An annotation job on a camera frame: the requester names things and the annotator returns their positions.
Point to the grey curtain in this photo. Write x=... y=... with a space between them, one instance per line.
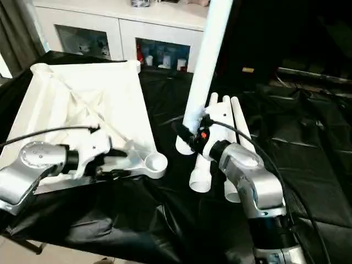
x=16 y=33

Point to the yellow label sticker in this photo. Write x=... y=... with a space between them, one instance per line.
x=247 y=70

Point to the white glass-door cabinet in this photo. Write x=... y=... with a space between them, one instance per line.
x=121 y=27

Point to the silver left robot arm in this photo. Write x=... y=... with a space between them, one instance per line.
x=35 y=156

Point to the black plastic mat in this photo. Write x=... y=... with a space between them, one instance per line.
x=288 y=151

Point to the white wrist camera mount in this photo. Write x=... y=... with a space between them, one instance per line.
x=93 y=143
x=220 y=115

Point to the small white jar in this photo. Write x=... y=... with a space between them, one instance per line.
x=149 y=61

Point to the white plastic table top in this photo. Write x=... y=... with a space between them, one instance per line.
x=82 y=104

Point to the white printed figurine mug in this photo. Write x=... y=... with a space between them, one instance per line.
x=103 y=50
x=83 y=49

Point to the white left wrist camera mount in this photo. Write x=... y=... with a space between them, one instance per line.
x=93 y=143

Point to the white printed cup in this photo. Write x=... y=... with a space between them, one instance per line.
x=166 y=61

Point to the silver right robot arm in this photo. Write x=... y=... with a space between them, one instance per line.
x=247 y=170

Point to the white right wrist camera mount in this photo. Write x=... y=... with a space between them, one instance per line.
x=220 y=115

